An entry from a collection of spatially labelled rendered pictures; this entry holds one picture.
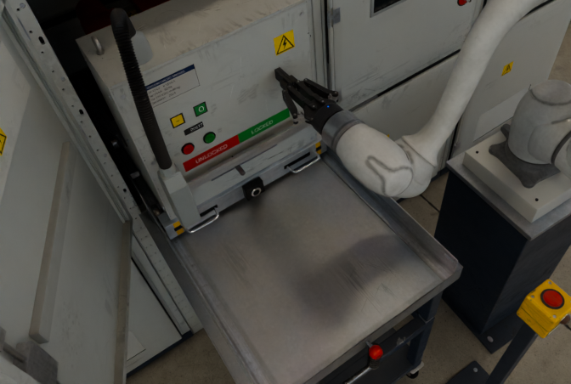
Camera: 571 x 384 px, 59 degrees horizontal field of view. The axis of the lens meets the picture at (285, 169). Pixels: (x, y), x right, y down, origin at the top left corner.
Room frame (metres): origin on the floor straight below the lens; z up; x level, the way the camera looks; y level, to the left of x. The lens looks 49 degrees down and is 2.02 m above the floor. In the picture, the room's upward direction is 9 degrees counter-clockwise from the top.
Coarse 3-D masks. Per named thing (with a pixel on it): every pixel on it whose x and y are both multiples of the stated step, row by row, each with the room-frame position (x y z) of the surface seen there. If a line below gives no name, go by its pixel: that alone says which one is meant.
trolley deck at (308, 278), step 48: (288, 192) 0.92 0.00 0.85; (336, 192) 0.89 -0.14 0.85; (192, 240) 0.80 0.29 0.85; (240, 240) 0.77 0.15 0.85; (288, 240) 0.75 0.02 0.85; (336, 240) 0.73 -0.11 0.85; (384, 240) 0.70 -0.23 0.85; (192, 288) 0.65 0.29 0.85; (240, 288) 0.63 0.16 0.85; (288, 288) 0.61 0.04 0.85; (336, 288) 0.59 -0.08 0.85; (384, 288) 0.57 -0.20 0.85; (432, 288) 0.55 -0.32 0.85; (288, 336) 0.48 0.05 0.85; (336, 336) 0.46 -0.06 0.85
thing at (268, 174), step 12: (312, 144) 1.02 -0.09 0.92; (324, 144) 1.04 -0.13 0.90; (288, 156) 0.98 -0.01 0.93; (300, 156) 1.00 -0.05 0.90; (264, 168) 0.95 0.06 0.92; (276, 168) 0.96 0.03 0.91; (264, 180) 0.94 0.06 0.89; (228, 192) 0.89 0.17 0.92; (240, 192) 0.90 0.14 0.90; (204, 204) 0.86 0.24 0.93; (216, 204) 0.87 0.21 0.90; (228, 204) 0.88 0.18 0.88; (204, 216) 0.85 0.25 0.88; (168, 228) 0.80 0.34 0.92; (180, 228) 0.81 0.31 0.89
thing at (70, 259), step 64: (0, 0) 0.88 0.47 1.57; (0, 64) 0.76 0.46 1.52; (0, 128) 0.64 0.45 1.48; (64, 128) 0.89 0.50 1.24; (0, 192) 0.54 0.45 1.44; (64, 192) 0.70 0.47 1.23; (0, 256) 0.47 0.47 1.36; (64, 256) 0.59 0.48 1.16; (128, 256) 0.77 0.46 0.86; (0, 320) 0.38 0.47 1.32; (64, 320) 0.47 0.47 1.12
